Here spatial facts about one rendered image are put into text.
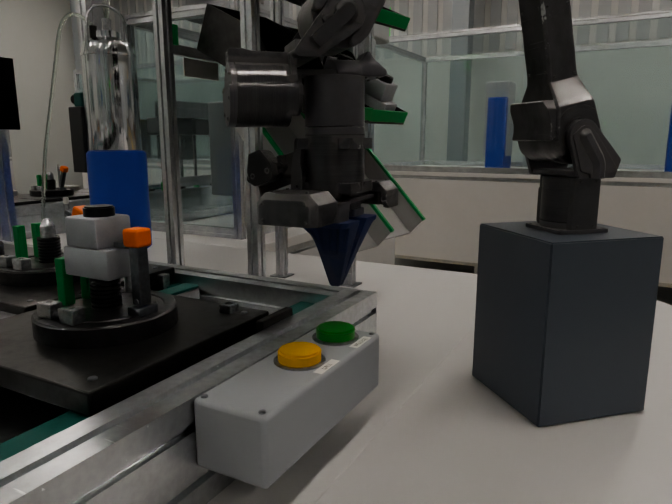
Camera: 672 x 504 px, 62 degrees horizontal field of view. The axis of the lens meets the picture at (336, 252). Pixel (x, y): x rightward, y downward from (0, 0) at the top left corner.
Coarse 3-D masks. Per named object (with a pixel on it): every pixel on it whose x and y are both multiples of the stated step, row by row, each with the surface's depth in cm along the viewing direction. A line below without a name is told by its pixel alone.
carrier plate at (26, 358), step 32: (0, 320) 60; (192, 320) 60; (224, 320) 60; (256, 320) 61; (0, 352) 51; (32, 352) 51; (64, 352) 51; (96, 352) 51; (128, 352) 51; (160, 352) 51; (192, 352) 53; (0, 384) 48; (32, 384) 46; (64, 384) 44; (96, 384) 44; (128, 384) 46
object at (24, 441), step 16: (176, 288) 82; (192, 288) 82; (304, 304) 74; (0, 400) 53; (16, 400) 53; (32, 400) 53; (0, 416) 50; (16, 416) 50; (32, 416) 50; (48, 416) 50; (64, 416) 44; (80, 416) 44; (0, 432) 47; (16, 432) 47; (32, 432) 41; (48, 432) 41; (0, 448) 39; (16, 448) 39
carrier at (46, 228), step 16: (64, 208) 84; (32, 224) 82; (48, 224) 78; (16, 240) 80; (48, 240) 78; (0, 256) 76; (16, 256) 80; (32, 256) 83; (48, 256) 78; (0, 272) 74; (16, 272) 73; (32, 272) 73; (48, 272) 74; (160, 272) 83; (0, 288) 73; (16, 288) 73; (32, 288) 73; (48, 288) 73; (80, 288) 73; (0, 304) 67; (16, 304) 66; (32, 304) 66
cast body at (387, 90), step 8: (376, 80) 95; (384, 80) 95; (392, 80) 96; (368, 88) 96; (376, 88) 95; (384, 88) 94; (392, 88) 96; (368, 96) 96; (376, 96) 95; (384, 96) 95; (392, 96) 98; (368, 104) 97; (376, 104) 96; (384, 104) 95; (392, 104) 97
